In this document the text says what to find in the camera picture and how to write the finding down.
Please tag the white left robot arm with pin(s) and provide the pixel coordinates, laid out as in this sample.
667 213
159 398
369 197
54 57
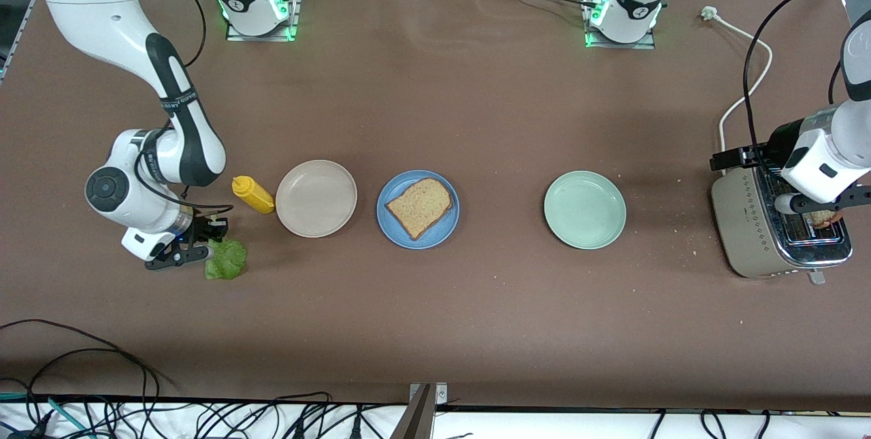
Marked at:
816 167

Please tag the green lettuce leaf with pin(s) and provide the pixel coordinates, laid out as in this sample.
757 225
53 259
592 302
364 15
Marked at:
228 262

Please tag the brown bread slice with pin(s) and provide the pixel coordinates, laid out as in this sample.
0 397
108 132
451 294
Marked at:
825 219
418 207

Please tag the white lower board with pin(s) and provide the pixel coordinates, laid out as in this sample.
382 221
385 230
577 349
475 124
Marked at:
544 427

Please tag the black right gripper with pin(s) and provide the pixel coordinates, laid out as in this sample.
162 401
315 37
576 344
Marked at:
200 228

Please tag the right gripper black side bracket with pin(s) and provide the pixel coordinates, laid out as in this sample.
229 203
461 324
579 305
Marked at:
212 228

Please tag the dark slanted metal bar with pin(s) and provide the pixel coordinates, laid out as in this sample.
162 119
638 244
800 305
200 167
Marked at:
416 422

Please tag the small grey metal bracket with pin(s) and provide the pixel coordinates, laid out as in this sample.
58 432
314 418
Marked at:
441 395

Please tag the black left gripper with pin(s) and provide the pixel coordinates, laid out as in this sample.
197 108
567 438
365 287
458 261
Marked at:
780 142

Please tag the slanted aluminium frame profile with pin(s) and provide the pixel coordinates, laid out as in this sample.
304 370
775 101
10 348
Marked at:
16 37

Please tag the silver beige toaster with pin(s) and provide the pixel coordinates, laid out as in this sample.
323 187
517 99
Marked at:
748 235

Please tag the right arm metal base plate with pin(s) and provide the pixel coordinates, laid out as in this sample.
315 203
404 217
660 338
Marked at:
294 17

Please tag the beige round plate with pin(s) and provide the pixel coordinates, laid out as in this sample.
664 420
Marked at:
316 199

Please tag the blue round plate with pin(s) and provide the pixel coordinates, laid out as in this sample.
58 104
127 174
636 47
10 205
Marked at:
401 235

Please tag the pale green round plate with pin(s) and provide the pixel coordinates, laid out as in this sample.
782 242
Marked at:
585 209

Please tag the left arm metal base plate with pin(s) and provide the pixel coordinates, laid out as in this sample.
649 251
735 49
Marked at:
639 45

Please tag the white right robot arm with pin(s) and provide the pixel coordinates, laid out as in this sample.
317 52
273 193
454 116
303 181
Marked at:
102 17

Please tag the yellow mustard squeeze bottle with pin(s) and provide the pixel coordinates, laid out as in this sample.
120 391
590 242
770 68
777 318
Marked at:
257 199

